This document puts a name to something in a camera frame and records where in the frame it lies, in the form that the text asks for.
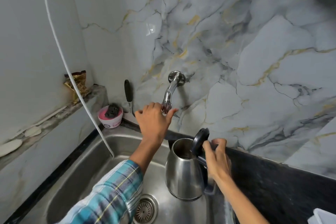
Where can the person's right thumb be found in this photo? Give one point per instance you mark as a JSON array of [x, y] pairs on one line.
[[206, 150]]

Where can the brown snack wrapper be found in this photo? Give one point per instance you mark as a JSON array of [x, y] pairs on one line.
[[82, 76]]

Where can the stainless steel sink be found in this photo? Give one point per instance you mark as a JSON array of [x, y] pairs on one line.
[[78, 179]]

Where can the white soap bar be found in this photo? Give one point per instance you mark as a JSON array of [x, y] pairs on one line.
[[10, 147], [32, 131]]

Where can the chrome wall faucet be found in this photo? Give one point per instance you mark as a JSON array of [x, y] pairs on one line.
[[173, 87]]

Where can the white plastic container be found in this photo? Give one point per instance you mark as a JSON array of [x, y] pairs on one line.
[[324, 217]]

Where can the person's left forearm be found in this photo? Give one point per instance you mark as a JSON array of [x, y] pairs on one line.
[[123, 179]]

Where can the person's left hand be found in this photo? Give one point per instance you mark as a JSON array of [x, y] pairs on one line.
[[152, 124]]

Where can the person's right forearm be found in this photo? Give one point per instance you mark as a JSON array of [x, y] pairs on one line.
[[238, 200]]

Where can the person's right hand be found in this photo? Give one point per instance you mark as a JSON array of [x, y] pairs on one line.
[[218, 159]]

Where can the metal sink drain strainer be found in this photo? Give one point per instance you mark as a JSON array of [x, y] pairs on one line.
[[145, 209]]

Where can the pink dish soap tub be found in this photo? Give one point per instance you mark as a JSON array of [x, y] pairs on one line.
[[111, 122]]

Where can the steel electric kettle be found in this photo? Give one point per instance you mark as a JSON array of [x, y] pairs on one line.
[[181, 174]]

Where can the black scrubber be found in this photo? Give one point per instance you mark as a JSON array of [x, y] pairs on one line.
[[112, 111]]

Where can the person's left thumb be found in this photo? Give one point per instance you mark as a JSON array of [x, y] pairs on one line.
[[172, 113]]

